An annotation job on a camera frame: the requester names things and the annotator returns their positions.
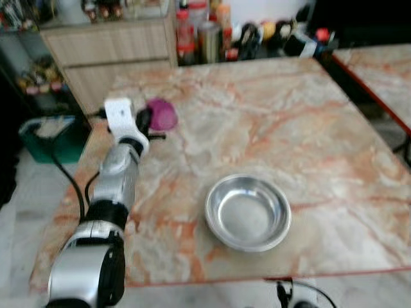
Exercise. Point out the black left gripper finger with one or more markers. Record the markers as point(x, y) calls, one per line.
point(158, 135)
point(144, 113)

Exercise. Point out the purple plastic cup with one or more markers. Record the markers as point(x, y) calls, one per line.
point(163, 115)

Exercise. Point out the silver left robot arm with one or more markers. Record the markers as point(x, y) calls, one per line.
point(119, 173)

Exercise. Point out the light wooden cabinet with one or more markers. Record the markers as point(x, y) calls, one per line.
point(109, 54)

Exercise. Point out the red plastic bottle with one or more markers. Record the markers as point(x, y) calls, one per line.
point(185, 35)

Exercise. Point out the round stainless steel bowl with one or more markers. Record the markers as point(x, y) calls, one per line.
point(248, 213)

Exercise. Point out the green plastic basket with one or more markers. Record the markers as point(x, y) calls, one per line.
point(51, 144)

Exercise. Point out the steel thermos flask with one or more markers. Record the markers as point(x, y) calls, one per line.
point(209, 42)

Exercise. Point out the glass display shelf with figurines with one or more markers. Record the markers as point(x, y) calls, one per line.
point(38, 80)

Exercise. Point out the red-capped bottle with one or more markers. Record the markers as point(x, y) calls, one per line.
point(322, 35)

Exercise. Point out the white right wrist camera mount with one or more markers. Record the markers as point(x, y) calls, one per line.
point(303, 295)

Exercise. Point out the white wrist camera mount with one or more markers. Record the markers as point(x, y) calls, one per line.
point(303, 295)
point(121, 119)

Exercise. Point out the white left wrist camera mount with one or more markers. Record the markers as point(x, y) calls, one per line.
point(121, 119)

